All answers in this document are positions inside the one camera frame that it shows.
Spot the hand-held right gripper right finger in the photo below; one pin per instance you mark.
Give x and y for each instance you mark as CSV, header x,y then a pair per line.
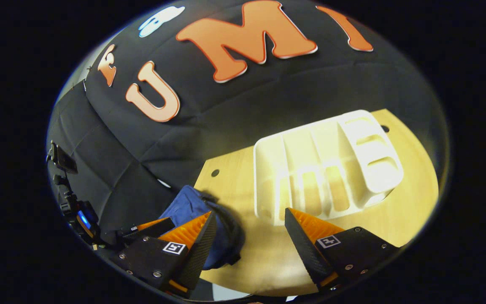
x,y
304,245

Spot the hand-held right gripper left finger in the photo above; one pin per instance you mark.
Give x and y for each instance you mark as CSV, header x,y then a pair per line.
x,y
196,253

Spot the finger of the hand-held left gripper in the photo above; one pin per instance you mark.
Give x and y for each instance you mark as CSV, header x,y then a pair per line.
x,y
158,228

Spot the blue schoolbag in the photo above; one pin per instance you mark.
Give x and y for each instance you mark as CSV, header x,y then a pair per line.
x,y
184,207

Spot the white bookshelf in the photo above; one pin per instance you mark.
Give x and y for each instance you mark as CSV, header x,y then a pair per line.
x,y
369,160

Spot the black backdrop cloth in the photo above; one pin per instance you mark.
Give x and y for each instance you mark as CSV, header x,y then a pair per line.
x,y
268,93

